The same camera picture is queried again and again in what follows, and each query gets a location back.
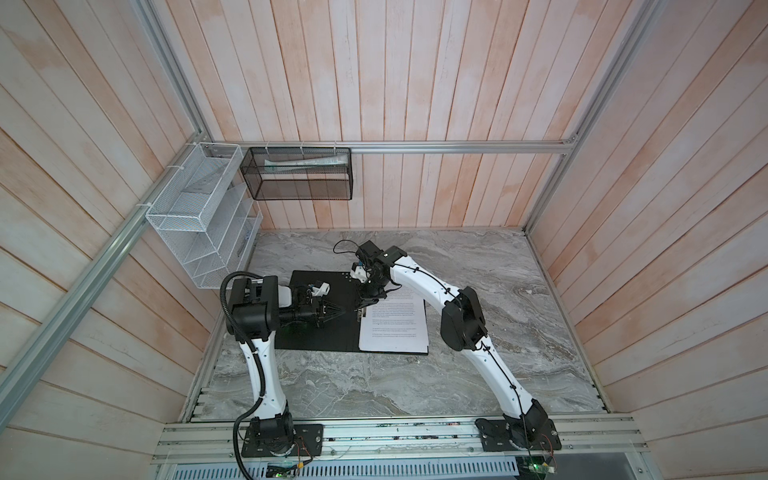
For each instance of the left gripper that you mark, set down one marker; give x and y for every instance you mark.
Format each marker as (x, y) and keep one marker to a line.
(319, 310)

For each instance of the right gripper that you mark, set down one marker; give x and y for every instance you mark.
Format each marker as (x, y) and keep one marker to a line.
(364, 299)

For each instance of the blue folder black inside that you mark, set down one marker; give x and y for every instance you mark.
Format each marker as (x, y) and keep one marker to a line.
(338, 335)

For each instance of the printed paper sheet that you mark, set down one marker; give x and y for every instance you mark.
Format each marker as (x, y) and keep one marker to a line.
(397, 324)

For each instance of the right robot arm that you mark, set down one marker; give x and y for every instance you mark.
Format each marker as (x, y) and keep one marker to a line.
(462, 328)

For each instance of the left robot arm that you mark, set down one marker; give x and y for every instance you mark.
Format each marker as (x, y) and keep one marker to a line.
(254, 308)

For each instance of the black mesh basket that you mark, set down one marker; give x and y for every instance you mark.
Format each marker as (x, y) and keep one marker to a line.
(283, 187)

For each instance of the papers in black basket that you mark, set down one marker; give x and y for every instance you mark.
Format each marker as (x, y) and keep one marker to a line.
(297, 164)

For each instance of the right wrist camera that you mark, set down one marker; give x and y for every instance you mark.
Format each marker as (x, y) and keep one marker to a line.
(359, 273)

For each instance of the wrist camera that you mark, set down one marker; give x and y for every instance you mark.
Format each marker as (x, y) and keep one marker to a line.
(359, 273)
(320, 290)

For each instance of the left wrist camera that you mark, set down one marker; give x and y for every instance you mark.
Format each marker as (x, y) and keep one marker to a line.
(320, 290)

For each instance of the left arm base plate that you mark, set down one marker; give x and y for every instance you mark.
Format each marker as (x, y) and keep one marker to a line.
(268, 440)

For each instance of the white wire mesh shelf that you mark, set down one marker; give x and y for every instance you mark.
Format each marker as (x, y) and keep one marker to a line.
(203, 216)

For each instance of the aluminium frame bar back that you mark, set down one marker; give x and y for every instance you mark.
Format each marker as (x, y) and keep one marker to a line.
(426, 147)

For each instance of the aluminium frame bar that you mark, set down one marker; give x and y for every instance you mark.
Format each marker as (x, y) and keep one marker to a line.
(426, 147)
(133, 356)
(640, 28)

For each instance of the aluminium front rail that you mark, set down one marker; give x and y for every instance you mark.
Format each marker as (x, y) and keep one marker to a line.
(407, 437)

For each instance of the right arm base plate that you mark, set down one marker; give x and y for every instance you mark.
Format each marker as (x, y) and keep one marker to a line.
(510, 435)

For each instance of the aluminium frame bar left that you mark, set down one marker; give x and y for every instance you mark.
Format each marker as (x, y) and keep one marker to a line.
(133, 356)

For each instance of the aluminium frame bar right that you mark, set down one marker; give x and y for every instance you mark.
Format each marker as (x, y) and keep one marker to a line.
(640, 28)

